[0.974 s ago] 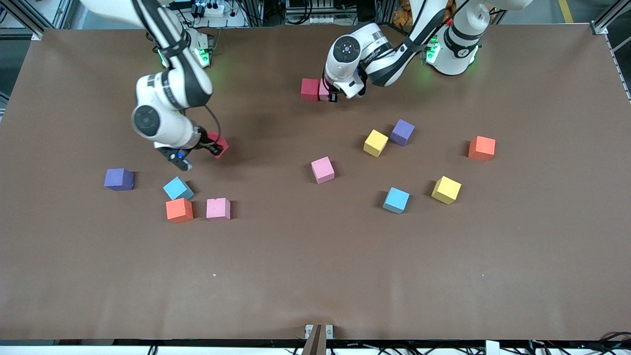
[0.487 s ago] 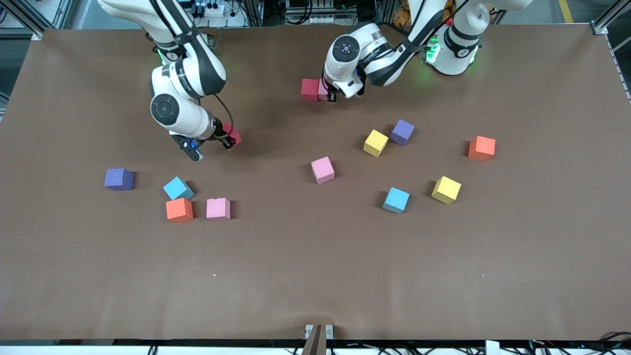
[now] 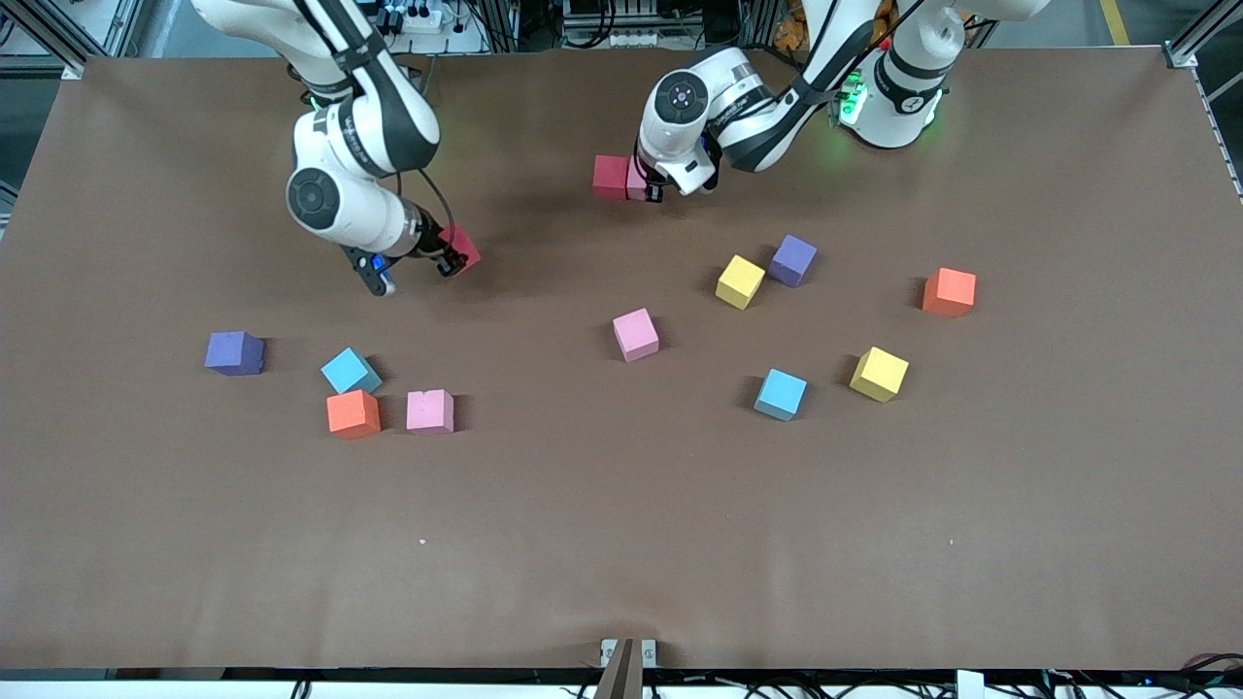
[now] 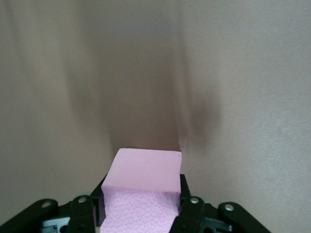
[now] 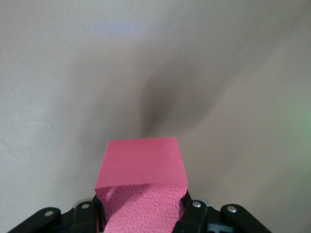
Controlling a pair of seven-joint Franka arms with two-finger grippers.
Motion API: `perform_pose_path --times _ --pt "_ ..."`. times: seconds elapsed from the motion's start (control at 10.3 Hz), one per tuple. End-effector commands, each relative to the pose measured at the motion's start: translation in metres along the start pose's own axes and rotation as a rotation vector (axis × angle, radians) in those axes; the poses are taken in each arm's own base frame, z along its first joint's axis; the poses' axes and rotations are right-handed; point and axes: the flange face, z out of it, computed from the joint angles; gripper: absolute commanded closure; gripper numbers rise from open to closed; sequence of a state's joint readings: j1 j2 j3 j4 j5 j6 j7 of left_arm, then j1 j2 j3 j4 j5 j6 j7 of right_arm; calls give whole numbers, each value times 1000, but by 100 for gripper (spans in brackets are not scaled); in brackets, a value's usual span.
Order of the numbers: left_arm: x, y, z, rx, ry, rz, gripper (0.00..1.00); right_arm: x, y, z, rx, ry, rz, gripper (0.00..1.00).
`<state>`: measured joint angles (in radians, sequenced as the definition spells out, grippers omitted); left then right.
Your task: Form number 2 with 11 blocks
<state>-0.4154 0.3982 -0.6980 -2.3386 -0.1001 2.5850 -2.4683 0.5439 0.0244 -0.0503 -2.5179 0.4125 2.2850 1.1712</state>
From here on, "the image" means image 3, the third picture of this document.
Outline red foam block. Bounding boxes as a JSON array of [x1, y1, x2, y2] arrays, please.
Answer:
[[442, 225, 483, 276], [592, 153, 630, 200]]

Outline yellow foam block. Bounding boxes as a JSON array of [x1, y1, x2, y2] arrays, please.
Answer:
[[850, 347, 910, 403], [716, 254, 766, 311]]

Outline pink notched foam block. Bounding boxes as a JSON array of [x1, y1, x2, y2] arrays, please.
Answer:
[[406, 389, 455, 434]]

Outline blue foam block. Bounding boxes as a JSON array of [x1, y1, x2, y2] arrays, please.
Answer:
[[321, 348, 383, 395], [755, 368, 808, 421]]

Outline purple foam block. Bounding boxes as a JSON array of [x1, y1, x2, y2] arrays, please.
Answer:
[[205, 331, 265, 377], [768, 234, 819, 288]]

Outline orange foam block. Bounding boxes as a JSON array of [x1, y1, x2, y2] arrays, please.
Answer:
[[923, 268, 977, 318], [327, 389, 382, 440]]

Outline bag of orange snacks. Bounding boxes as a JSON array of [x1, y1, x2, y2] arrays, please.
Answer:
[[774, 0, 899, 52]]

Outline white power strip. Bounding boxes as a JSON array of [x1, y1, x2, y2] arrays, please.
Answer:
[[382, 3, 448, 36]]

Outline paper table cover sheet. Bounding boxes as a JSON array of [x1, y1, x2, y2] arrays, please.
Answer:
[[0, 49, 1243, 673]]

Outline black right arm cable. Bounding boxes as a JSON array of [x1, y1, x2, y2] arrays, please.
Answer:
[[416, 170, 455, 239]]

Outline equipment rack with cables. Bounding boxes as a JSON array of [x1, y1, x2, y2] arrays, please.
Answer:
[[563, 0, 700, 50]]

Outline aluminium frame profile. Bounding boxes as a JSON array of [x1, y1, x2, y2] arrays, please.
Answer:
[[1165, 0, 1243, 69], [27, 0, 147, 81]]

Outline small metal bracket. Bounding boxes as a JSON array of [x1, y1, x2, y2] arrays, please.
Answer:
[[600, 638, 657, 669]]

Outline grey camera mount pole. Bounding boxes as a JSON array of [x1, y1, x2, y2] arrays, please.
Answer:
[[594, 638, 645, 699]]

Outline aluminium table edge rail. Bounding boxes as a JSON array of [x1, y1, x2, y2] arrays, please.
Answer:
[[1193, 68, 1243, 200]]

